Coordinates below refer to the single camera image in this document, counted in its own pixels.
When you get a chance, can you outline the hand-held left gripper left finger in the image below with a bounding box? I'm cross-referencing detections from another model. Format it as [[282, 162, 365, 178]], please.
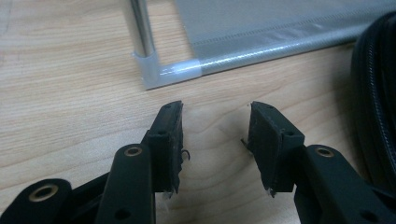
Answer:
[[140, 100, 191, 200]]

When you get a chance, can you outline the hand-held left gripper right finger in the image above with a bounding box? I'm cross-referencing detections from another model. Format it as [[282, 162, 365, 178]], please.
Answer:
[[240, 101, 306, 199]]

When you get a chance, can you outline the black corrugated cable hose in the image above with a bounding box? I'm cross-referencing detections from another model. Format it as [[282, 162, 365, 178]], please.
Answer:
[[350, 11, 396, 194]]

